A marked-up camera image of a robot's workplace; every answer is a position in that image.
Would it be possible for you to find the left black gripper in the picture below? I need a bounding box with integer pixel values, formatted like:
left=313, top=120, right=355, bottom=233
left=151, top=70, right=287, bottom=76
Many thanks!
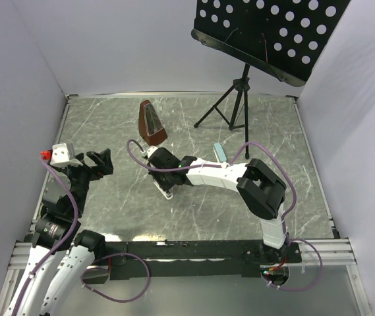
left=57, top=147, right=112, bottom=215

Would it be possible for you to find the blue stapler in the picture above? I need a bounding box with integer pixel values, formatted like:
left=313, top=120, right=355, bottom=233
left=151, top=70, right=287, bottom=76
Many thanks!
left=213, top=143, right=227, bottom=163

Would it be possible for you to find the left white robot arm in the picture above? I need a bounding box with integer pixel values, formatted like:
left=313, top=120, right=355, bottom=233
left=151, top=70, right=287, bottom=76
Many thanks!
left=4, top=143, right=113, bottom=315

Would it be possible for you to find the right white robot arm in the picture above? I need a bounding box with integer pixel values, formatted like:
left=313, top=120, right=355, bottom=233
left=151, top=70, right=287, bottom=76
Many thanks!
left=144, top=146, right=287, bottom=262

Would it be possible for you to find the brown metronome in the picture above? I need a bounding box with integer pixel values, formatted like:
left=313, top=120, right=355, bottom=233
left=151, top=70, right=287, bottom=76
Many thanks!
left=138, top=100, right=167, bottom=146

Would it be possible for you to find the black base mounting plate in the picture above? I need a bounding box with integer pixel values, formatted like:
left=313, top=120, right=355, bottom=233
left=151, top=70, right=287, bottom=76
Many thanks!
left=75, top=240, right=302, bottom=280

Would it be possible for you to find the black music stand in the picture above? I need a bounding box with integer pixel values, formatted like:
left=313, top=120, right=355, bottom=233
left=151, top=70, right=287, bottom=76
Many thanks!
left=190, top=0, right=353, bottom=159

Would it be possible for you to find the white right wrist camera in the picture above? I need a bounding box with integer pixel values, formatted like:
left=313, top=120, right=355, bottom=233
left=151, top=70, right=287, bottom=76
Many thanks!
left=146, top=146, right=159, bottom=159

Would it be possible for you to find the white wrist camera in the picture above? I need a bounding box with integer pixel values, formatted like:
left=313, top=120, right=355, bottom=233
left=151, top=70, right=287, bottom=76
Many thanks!
left=40, top=142, right=82, bottom=168
left=146, top=146, right=159, bottom=159

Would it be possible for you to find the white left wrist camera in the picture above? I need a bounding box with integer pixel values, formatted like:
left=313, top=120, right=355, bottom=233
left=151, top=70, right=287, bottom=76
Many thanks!
left=40, top=142, right=82, bottom=168

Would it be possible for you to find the aluminium extrusion rail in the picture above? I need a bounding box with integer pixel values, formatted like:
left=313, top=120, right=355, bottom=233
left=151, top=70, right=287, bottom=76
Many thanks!
left=7, top=239, right=357, bottom=270

